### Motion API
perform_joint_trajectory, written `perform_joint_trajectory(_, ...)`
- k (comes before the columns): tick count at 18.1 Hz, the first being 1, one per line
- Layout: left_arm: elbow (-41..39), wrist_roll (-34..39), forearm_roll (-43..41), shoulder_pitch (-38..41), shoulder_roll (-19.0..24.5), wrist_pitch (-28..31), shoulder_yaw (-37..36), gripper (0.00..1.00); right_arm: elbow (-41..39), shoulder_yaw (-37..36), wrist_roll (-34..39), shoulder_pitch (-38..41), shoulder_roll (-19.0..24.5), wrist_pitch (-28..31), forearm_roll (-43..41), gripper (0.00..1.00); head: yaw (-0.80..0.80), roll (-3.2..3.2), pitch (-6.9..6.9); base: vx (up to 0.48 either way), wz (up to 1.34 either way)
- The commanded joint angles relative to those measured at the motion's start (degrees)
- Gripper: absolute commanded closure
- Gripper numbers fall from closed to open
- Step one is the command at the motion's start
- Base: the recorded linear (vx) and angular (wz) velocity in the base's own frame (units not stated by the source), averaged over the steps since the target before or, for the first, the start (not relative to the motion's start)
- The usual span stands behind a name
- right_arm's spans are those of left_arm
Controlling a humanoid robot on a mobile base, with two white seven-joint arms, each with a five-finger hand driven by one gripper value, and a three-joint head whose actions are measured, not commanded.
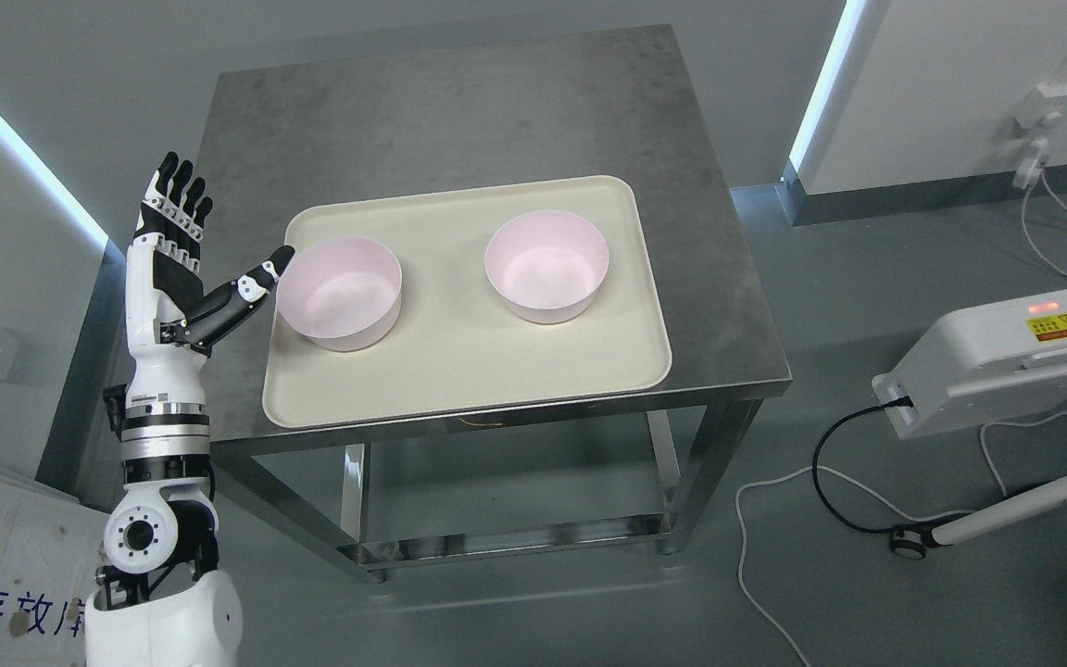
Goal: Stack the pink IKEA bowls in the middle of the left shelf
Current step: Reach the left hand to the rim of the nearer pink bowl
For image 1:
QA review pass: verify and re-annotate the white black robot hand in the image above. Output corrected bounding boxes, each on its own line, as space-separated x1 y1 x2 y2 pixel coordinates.
124 150 294 359

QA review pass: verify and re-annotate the pink bowl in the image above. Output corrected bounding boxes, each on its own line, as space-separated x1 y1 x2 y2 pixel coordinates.
483 208 610 325
276 236 403 353

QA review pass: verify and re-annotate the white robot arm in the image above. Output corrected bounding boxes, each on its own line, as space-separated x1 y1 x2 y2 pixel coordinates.
85 345 243 666

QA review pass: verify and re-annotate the white signboard with blue text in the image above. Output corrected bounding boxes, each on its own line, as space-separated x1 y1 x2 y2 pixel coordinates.
0 469 107 666

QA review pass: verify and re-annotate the white stand leg with caster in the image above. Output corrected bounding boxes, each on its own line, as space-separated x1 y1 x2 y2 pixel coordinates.
888 476 1067 559

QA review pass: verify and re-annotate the white device with warning label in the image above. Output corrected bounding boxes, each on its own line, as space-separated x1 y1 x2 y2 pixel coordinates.
872 290 1067 439

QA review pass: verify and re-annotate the white cable on floor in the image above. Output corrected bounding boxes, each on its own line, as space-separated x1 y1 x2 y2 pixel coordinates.
735 422 1067 667

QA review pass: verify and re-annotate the black power cable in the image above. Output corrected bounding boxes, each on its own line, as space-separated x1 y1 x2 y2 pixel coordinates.
811 396 937 535

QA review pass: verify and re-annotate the white wall plug adapter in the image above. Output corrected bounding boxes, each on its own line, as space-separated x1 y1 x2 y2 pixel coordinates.
1012 80 1067 191

